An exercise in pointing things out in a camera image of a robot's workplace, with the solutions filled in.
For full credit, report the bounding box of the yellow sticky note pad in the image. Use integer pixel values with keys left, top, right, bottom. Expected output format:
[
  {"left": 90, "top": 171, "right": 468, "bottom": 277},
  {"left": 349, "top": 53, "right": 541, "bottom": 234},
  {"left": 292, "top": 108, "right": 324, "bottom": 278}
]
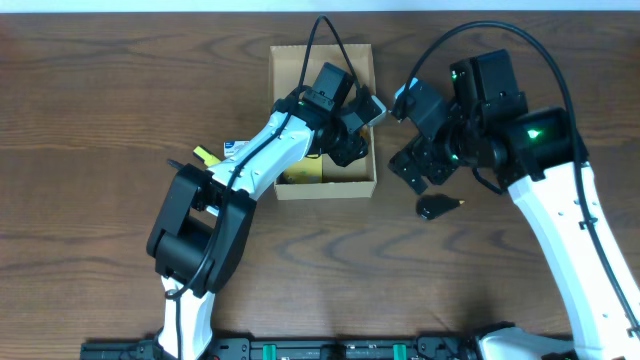
[{"left": 281, "top": 156, "right": 323, "bottom": 184}]

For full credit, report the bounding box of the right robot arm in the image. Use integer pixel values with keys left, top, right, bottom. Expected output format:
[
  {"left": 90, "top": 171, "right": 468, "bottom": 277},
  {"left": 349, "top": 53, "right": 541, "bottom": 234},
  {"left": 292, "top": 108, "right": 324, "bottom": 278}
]
[{"left": 389, "top": 50, "right": 639, "bottom": 359}]

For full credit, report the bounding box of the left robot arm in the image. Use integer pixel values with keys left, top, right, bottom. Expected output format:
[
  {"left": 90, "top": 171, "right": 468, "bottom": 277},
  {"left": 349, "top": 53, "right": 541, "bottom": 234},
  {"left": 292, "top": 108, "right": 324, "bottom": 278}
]
[{"left": 146, "top": 63, "right": 386, "bottom": 359}]

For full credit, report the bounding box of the open cardboard box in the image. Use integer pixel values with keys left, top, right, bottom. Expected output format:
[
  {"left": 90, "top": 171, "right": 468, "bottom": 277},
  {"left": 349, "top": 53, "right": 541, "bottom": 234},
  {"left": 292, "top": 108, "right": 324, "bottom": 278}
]
[{"left": 269, "top": 44, "right": 377, "bottom": 200}]

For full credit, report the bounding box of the black correction tape dispenser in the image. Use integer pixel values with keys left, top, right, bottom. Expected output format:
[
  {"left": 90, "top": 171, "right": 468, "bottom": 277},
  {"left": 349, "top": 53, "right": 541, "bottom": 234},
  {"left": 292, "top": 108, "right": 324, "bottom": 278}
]
[{"left": 416, "top": 194, "right": 464, "bottom": 221}]

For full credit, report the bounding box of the yellow highlighter marker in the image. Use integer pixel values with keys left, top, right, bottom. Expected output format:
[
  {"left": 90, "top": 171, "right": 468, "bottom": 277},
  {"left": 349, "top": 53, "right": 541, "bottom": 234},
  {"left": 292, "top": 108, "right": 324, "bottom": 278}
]
[{"left": 192, "top": 145, "right": 221, "bottom": 167}]

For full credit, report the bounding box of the black ballpoint pen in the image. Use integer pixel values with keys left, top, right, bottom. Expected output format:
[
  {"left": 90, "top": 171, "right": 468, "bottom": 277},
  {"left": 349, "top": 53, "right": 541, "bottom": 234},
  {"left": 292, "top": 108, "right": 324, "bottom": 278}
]
[{"left": 167, "top": 159, "right": 184, "bottom": 170}]

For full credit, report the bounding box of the black aluminium mounting rail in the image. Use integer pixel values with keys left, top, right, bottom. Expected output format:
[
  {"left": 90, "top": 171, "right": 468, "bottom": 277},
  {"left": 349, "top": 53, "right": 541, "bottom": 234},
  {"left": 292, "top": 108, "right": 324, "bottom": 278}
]
[{"left": 79, "top": 337, "right": 586, "bottom": 360}]

